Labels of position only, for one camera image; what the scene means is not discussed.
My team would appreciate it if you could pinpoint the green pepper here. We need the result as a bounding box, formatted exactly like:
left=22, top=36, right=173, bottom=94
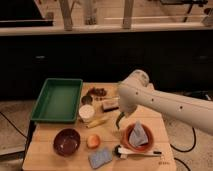
left=116, top=112, right=125, bottom=130

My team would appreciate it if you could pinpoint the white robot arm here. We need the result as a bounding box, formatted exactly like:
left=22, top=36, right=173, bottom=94
left=118, top=69, right=213, bottom=135

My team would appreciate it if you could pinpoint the dark purple bowl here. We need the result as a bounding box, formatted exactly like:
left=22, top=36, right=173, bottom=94
left=53, top=128, right=81, bottom=157

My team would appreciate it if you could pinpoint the small metal cup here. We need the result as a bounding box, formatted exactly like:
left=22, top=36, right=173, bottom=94
left=81, top=95, right=93, bottom=105

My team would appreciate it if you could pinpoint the white cup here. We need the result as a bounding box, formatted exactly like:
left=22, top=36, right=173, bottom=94
left=79, top=105, right=95, bottom=122

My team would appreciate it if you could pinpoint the green plastic tray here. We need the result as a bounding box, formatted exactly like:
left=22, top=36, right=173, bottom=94
left=31, top=78, right=83, bottom=123

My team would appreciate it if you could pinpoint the wooden table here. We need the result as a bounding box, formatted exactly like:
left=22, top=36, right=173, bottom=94
left=21, top=82, right=177, bottom=171

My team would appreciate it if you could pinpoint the orange round fruit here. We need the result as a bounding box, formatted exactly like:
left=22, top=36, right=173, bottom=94
left=87, top=134, right=101, bottom=149

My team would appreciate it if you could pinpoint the grey folded cloth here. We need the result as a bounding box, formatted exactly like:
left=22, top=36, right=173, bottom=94
left=129, top=121, right=148, bottom=147

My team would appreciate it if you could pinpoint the black white dish brush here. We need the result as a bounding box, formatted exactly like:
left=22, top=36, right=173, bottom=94
left=114, top=145, right=162, bottom=159

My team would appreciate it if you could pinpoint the blue grey sponge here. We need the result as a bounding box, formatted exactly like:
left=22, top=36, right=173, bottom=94
left=88, top=147, right=112, bottom=169

